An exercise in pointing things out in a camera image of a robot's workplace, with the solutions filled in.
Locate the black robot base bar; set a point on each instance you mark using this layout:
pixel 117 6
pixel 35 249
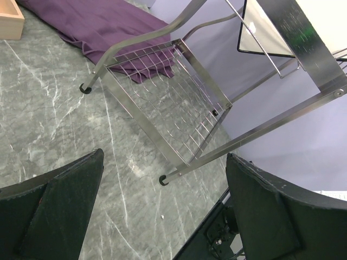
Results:
pixel 213 238

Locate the steel dish rack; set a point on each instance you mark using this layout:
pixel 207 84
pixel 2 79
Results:
pixel 180 114

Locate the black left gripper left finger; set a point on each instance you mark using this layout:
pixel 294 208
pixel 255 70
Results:
pixel 46 217

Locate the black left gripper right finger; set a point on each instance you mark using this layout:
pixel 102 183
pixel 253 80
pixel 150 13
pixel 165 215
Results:
pixel 277 219

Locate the white square plate black rim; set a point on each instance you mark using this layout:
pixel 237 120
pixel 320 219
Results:
pixel 327 17

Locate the wooden compartment tray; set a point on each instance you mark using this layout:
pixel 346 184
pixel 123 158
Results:
pixel 12 20

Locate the purple cloth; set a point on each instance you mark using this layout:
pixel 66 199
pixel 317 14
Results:
pixel 95 26

